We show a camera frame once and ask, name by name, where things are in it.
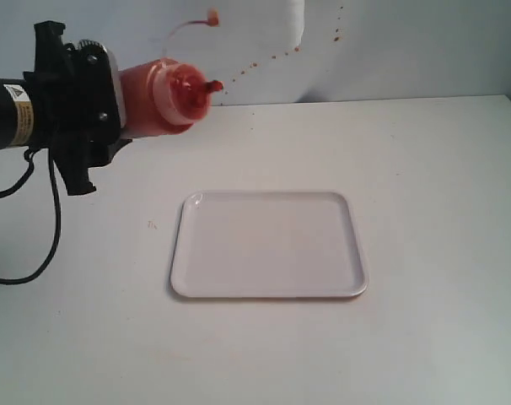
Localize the red ketchup squeeze bottle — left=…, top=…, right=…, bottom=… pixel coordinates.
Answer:
left=118, top=8, right=225, bottom=139

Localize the white rectangular plastic tray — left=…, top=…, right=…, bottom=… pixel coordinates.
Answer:
left=169, top=191, right=368, bottom=300

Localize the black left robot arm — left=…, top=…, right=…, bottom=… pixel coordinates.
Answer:
left=0, top=21, right=131, bottom=196

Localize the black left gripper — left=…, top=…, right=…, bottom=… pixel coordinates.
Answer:
left=24, top=21, right=132, bottom=196

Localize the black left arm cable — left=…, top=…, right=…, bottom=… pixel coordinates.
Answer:
left=0, top=145, right=62, bottom=284

